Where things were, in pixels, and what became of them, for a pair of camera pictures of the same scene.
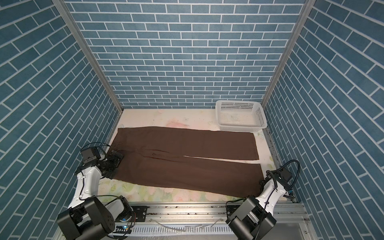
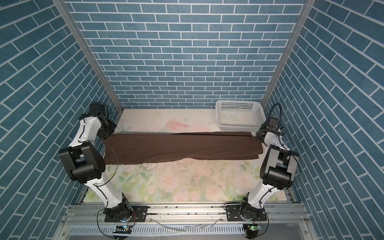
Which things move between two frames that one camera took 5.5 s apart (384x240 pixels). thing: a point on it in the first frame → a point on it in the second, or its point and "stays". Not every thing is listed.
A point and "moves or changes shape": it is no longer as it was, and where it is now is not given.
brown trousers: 160,158 moves or changes shape
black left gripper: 115,160 → 111,126
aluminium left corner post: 89,51 stays
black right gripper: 263,183 → 263,130
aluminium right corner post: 308,7 stays
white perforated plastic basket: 239,115 stays
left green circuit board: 122,229 stays
